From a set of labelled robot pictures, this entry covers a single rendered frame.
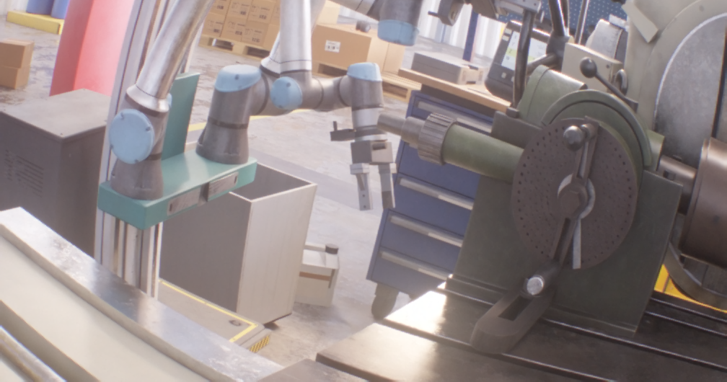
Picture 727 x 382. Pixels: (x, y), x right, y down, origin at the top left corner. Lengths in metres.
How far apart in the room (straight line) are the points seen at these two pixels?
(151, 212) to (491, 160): 1.00
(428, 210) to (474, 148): 2.41
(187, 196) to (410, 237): 1.60
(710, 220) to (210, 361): 0.84
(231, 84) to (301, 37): 0.23
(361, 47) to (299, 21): 6.73
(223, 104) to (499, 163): 1.34
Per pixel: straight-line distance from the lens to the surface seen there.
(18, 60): 6.69
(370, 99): 2.28
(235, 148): 2.43
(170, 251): 3.20
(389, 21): 1.78
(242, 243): 3.00
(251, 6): 9.62
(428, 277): 3.61
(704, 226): 1.19
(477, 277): 1.25
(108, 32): 5.21
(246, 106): 2.42
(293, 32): 2.28
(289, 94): 2.24
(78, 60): 5.15
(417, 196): 3.58
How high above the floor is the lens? 1.40
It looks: 13 degrees down
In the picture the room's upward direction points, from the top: 13 degrees clockwise
